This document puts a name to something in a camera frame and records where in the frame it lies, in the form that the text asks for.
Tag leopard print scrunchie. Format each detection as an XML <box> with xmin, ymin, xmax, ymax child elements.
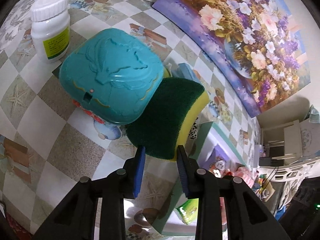
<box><xmin>188</xmin><ymin>124</ymin><xmax>198</xmax><ymax>140</ymax></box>

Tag green tissue pack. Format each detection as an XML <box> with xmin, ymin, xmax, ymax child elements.
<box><xmin>175</xmin><ymin>198</ymin><xmax>199</xmax><ymax>225</ymax></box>

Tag white teal tray box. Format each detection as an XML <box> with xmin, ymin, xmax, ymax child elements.
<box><xmin>152</xmin><ymin>122</ymin><xmax>245</xmax><ymax>237</ymax></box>

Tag yellow green sponge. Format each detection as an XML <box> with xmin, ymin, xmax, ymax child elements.
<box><xmin>126</xmin><ymin>77</ymin><xmax>209</xmax><ymax>161</ymax></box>

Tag floral canvas painting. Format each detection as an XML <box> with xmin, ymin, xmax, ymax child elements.
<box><xmin>153</xmin><ymin>0</ymin><xmax>310</xmax><ymax>117</ymax></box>

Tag orange white fluffy cloth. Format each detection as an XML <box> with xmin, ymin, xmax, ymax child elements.
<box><xmin>223</xmin><ymin>166</ymin><xmax>255</xmax><ymax>188</ymax></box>

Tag purple snack packet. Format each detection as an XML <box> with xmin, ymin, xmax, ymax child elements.
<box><xmin>200</xmin><ymin>144</ymin><xmax>231</xmax><ymax>178</ymax></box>

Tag lime green cloth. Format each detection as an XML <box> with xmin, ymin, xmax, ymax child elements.
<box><xmin>163</xmin><ymin>67</ymin><xmax>171</xmax><ymax>78</ymax></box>

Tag white pill bottle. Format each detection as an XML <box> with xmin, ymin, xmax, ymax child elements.
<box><xmin>30</xmin><ymin>0</ymin><xmax>70</xmax><ymax>62</ymax></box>

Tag white shelf furniture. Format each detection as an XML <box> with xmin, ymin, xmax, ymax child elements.
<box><xmin>260</xmin><ymin>104</ymin><xmax>320</xmax><ymax>181</ymax></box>

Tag teal plastic toy box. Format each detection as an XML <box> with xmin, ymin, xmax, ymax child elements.
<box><xmin>59</xmin><ymin>28</ymin><xmax>164</xmax><ymax>125</ymax></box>

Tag light blue cloth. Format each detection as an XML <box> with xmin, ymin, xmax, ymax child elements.
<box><xmin>171</xmin><ymin>63</ymin><xmax>201</xmax><ymax>83</ymax></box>

